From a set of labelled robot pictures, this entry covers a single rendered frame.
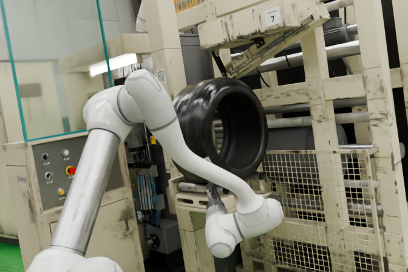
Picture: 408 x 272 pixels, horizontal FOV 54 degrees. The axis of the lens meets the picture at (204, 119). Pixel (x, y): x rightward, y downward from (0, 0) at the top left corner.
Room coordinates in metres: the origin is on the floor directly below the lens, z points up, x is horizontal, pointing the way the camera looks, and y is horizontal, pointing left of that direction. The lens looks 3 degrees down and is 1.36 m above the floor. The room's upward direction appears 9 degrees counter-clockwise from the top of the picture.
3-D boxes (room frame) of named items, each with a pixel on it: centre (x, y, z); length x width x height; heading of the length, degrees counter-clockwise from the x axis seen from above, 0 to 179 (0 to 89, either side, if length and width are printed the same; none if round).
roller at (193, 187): (2.06, 0.06, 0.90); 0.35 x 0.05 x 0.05; 44
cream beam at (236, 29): (2.27, -0.34, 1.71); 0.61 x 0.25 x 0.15; 44
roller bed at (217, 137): (2.58, -0.16, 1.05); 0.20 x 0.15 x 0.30; 44
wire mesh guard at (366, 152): (2.22, -0.43, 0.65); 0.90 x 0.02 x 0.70; 44
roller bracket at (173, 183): (2.29, 0.09, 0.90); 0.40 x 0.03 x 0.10; 134
